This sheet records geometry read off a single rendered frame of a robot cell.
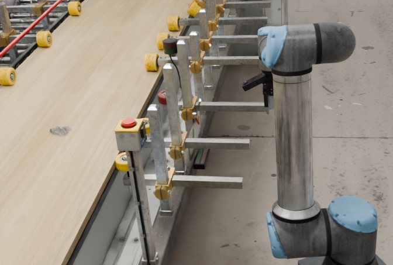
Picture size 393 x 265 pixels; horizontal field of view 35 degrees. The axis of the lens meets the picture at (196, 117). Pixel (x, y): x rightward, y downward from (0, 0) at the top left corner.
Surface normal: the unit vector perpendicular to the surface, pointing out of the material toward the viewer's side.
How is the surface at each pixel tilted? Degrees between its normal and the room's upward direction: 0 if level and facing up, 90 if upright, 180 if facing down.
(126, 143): 90
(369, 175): 0
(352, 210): 5
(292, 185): 81
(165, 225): 0
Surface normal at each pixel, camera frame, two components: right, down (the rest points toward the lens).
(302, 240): 0.06, 0.32
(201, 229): -0.08, -0.87
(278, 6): -0.17, 0.49
